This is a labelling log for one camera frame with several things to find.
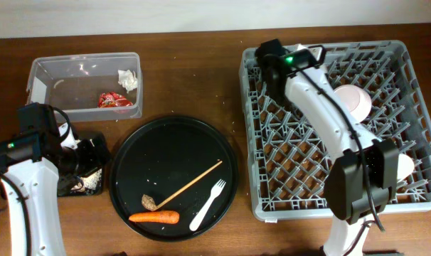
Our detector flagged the cream cup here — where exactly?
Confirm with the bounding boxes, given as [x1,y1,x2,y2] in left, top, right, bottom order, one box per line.
[397,154,415,181]

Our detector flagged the round black serving tray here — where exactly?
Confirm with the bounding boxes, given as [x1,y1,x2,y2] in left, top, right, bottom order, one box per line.
[109,116,239,242]

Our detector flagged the white plastic fork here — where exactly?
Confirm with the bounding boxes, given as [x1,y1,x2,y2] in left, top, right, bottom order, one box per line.
[189,179,226,231]

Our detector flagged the black rectangular tray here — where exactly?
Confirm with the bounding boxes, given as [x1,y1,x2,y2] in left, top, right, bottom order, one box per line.
[57,132,111,197]

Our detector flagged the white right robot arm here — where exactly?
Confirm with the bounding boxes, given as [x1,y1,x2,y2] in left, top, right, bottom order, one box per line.
[257,46,399,255]

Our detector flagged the grey dishwasher rack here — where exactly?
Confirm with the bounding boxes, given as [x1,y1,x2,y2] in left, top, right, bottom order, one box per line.
[239,41,431,222]

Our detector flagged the red snack wrapper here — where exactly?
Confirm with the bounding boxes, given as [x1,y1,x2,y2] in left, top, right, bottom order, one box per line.
[97,92,132,108]

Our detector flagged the pile of white rice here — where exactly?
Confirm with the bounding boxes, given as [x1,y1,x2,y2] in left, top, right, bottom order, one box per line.
[81,169,102,190]

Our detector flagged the walnut shell piece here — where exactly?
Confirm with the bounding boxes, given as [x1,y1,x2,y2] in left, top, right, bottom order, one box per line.
[142,194,157,211]

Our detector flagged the pink saucer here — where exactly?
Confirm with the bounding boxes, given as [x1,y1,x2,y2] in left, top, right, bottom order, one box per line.
[334,85,372,122]

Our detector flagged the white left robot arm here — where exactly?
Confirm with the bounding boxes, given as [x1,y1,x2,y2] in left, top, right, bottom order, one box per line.
[0,133,110,255]

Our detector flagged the clear plastic waste bin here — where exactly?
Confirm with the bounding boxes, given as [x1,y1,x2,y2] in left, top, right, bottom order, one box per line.
[26,52,143,122]

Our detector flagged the white tissue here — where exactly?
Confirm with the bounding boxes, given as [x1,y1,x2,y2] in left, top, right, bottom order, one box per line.
[118,70,138,93]

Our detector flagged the orange carrot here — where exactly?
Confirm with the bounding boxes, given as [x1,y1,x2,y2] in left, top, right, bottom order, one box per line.
[129,210,180,224]

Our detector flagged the wooden chopstick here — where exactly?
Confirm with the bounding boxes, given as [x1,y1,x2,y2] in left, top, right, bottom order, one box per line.
[154,160,223,210]

